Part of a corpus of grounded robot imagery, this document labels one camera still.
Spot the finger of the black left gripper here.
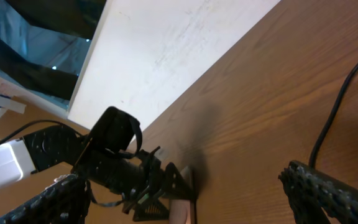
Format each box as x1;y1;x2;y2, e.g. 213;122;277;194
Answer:
160;162;196;200
132;199;170;222

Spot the black left camera cable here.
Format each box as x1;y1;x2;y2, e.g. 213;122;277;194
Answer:
0;119;85;153

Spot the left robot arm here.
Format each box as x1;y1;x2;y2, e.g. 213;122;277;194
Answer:
0;106;196;223

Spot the black Galaxy smartphone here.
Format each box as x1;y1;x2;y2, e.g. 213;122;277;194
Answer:
168;166;196;224

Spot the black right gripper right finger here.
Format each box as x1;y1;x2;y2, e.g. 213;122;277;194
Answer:
278;161;358;224

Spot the black USB charging cable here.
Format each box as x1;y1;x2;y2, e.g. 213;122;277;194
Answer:
308;47;358;169

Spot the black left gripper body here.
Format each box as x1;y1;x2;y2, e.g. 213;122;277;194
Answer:
122;146;164;214

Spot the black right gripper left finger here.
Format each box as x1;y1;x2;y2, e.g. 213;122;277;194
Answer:
0;174;91;224

